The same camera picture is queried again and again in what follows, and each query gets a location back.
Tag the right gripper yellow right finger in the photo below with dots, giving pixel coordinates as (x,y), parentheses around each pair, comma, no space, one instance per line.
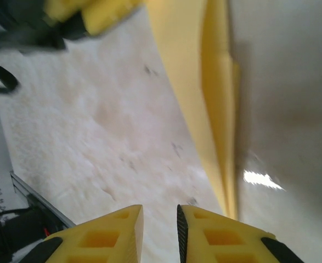
(226,241)

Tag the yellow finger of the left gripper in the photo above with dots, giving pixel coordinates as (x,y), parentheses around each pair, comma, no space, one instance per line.
(64,8)
(111,13)

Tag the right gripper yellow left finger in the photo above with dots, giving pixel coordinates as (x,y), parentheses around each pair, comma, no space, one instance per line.
(103,241)

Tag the yellow paper sheet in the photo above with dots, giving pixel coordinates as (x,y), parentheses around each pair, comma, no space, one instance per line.
(182,68)

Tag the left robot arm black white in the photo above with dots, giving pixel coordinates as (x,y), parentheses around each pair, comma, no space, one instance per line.
(12,235)

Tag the aluminium frame side rail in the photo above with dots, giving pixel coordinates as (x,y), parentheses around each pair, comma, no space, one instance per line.
(42,200)

